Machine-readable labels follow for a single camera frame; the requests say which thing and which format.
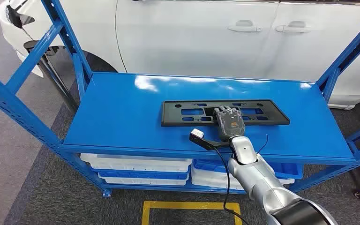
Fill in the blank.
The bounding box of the black plastic frame part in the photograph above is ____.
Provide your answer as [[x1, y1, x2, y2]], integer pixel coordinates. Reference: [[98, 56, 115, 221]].
[[161, 99, 291, 128]]

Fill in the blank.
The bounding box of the white car door handle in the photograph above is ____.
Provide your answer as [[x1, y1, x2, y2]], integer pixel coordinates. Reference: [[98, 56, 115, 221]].
[[274, 21, 312, 34], [227, 19, 263, 33]]

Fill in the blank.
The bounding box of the yellow floor tape outline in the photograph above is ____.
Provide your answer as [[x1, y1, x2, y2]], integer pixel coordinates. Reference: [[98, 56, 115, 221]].
[[141, 200, 243, 225]]

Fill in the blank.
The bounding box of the thin black wire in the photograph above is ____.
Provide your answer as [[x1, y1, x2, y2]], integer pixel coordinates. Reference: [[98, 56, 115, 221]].
[[256, 134, 269, 155]]

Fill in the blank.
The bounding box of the white plastic bin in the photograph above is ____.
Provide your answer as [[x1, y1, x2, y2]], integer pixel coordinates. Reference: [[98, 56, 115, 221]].
[[192, 179, 246, 191], [191, 165, 295, 186], [98, 173, 188, 186], [80, 153, 193, 173]]

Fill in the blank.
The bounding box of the blue plastic bin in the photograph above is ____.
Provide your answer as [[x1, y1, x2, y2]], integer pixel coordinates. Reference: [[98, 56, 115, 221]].
[[193, 159, 303, 180]]

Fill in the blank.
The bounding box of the chrome stanchion post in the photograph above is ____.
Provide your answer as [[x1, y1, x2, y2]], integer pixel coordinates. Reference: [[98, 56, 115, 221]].
[[38, 54, 79, 113]]

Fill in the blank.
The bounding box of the black camera cable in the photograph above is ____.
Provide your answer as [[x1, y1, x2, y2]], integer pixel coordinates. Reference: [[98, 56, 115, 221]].
[[211, 144, 250, 225]]

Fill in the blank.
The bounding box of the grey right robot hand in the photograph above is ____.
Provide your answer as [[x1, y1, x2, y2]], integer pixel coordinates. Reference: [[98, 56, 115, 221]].
[[213, 105, 246, 142]]

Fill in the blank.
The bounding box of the white car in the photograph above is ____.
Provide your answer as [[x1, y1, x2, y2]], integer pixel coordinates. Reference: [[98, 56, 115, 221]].
[[0, 0, 360, 111]]

